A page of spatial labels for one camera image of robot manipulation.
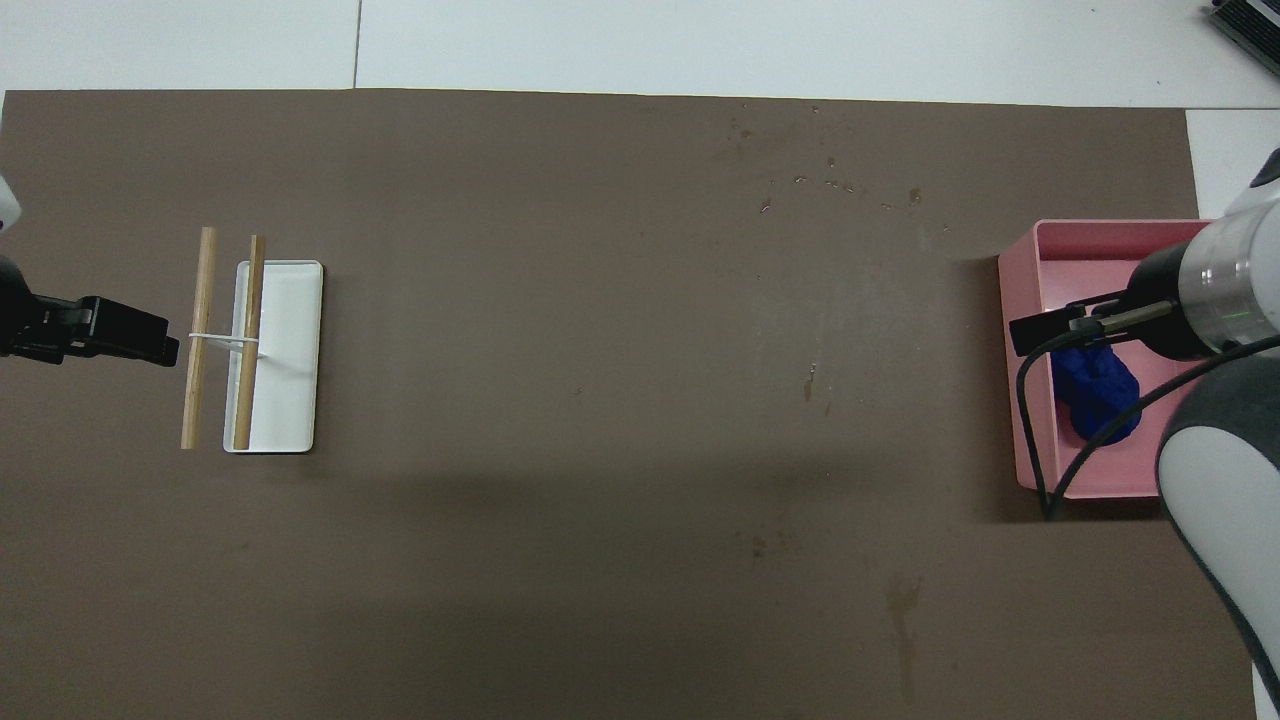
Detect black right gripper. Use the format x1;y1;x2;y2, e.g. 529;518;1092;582
1008;243;1216;361

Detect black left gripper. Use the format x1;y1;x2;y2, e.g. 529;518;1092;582
0;255;181;368

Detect blue towel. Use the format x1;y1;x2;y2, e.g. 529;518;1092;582
1050;340;1143;443

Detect pink plastic bin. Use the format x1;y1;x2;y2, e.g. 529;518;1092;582
998;218;1216;499

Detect white rack base tray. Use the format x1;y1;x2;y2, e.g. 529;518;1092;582
223;260;324;454

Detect dark ribbed device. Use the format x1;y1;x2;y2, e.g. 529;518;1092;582
1205;0;1280;51

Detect brown table mat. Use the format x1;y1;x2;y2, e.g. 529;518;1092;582
0;88;1259;720

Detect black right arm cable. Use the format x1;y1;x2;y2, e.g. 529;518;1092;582
1015;303;1280;521

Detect white rack bracket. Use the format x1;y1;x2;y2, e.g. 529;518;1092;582
188;332;291;373

